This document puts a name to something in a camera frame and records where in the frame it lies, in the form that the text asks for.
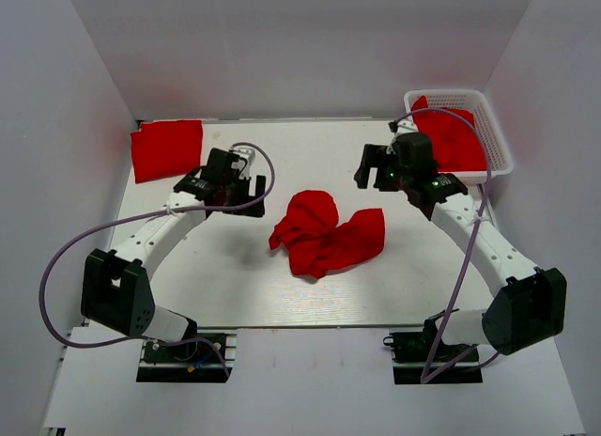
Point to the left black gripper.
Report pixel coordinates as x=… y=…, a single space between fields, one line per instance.
x=255 y=210

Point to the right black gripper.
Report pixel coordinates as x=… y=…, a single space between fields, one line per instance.
x=374 y=157

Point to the red t shirt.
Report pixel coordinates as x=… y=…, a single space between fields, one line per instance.
x=166 y=149
x=317 y=243

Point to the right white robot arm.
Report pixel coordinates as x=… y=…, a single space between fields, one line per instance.
x=528 y=302

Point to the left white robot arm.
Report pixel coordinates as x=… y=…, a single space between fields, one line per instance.
x=116 y=290

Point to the red t shirts in basket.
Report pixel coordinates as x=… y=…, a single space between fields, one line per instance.
x=456 y=148

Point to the folded red t shirt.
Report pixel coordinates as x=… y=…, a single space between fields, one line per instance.
x=166 y=149

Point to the white plastic basket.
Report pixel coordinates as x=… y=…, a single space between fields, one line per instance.
x=486 y=124

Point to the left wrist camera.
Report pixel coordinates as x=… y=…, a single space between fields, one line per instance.
x=244 y=156

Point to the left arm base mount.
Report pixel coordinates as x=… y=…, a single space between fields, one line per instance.
x=188 y=364

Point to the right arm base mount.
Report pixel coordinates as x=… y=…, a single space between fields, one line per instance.
x=409 y=354

